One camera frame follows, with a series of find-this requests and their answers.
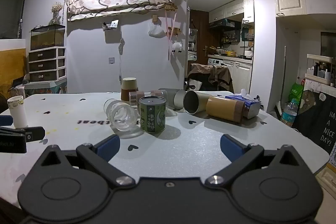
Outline clear cup with brown band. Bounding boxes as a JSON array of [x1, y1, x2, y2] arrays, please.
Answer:
[[128, 90, 168, 107]]

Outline dark curtain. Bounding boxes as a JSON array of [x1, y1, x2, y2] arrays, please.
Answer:
[[0, 0, 33, 40]]

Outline black lettered sign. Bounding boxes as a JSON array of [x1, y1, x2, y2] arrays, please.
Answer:
[[296, 87, 336, 154]]

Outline grey metal cup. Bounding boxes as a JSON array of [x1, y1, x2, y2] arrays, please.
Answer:
[[183, 90, 214, 115], [157, 88, 187, 111]]

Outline white drawer unit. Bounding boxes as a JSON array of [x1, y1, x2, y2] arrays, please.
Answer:
[[28, 47, 66, 83]]

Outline white paper cup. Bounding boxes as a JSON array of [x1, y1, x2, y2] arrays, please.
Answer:
[[7, 96, 28, 128]]

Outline brown wooden door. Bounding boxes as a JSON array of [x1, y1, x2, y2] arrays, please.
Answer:
[[189, 9, 210, 83]]

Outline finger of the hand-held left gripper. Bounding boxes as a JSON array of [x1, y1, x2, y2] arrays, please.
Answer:
[[0, 126, 45, 142], [0, 115, 14, 126]]

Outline plastic water bottle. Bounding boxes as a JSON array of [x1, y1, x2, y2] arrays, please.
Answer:
[[280, 99, 299, 128]]

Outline green printed tin can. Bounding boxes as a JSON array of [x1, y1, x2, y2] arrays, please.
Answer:
[[139, 96, 167, 133]]

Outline brown and cream paper cup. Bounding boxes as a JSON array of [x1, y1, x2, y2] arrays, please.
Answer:
[[120, 77, 139, 101]]

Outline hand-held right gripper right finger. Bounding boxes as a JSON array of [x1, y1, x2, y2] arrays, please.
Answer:
[[205, 134, 305, 188]]

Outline clear ribbed glass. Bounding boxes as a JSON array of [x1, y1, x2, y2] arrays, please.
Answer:
[[103, 98, 140, 132]]

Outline green bag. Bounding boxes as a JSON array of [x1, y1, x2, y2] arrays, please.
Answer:
[[288, 82, 305, 103]]

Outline glass fish tank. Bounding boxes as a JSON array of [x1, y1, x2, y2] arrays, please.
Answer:
[[30, 24, 66, 51]]

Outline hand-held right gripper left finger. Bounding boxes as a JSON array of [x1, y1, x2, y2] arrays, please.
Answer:
[[39, 134, 136, 189]]

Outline dried flowers in vase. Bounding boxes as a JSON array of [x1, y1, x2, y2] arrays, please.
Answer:
[[48, 2, 64, 26]]

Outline tan cardboard tube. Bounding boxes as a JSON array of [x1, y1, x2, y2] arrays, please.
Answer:
[[205, 96, 246, 123]]

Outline blue tissue pack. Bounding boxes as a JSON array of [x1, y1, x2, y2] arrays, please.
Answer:
[[225, 89, 262, 120]]

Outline chair with brown clothing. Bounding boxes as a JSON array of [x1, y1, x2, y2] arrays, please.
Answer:
[[186, 63, 235, 94]]

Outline white storage rack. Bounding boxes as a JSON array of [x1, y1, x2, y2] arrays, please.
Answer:
[[305, 54, 336, 87]]

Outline white kitchen wall cabinets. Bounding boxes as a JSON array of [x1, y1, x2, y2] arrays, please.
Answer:
[[208, 0, 255, 24]]

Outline white plastic bag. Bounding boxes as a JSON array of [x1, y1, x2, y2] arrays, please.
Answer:
[[147, 21, 165, 38]]

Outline yellow board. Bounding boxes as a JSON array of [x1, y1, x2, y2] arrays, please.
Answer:
[[0, 39, 30, 89]]

